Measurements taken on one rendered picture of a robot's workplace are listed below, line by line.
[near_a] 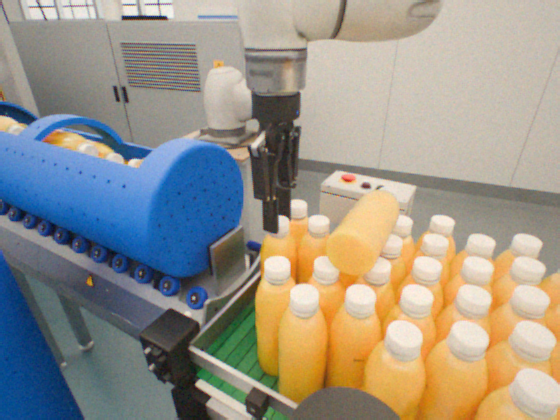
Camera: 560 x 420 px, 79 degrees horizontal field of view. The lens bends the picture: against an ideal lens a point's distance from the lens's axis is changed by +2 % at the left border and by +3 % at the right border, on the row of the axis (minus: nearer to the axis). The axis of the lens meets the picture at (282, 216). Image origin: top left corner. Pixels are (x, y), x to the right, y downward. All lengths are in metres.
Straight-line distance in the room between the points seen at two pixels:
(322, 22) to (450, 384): 0.47
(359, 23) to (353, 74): 2.94
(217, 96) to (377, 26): 0.93
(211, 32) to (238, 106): 1.17
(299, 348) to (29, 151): 0.72
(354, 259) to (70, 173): 0.58
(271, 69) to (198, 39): 2.08
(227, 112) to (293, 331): 1.05
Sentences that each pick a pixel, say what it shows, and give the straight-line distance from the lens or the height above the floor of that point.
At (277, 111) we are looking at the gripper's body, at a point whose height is 1.32.
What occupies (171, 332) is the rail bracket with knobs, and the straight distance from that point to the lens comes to 0.60.
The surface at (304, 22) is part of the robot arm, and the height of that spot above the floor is 1.43.
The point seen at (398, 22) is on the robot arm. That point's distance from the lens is 0.55.
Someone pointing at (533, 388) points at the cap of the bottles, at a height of 1.12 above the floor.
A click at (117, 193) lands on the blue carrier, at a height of 1.16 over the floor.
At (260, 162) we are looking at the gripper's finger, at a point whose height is 1.25.
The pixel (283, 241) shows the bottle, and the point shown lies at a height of 1.08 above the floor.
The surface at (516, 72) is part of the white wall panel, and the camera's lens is 3.44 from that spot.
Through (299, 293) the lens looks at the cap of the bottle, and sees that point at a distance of 0.46.
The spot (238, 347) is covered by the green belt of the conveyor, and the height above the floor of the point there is 0.90.
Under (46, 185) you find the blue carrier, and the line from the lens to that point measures 0.87.
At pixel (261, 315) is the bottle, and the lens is 0.55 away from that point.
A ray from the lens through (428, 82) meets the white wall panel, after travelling 3.40.
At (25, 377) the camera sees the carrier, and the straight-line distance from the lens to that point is 0.98.
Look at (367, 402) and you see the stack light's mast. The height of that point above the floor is 1.26.
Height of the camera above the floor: 1.43
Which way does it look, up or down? 30 degrees down
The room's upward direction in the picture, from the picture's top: straight up
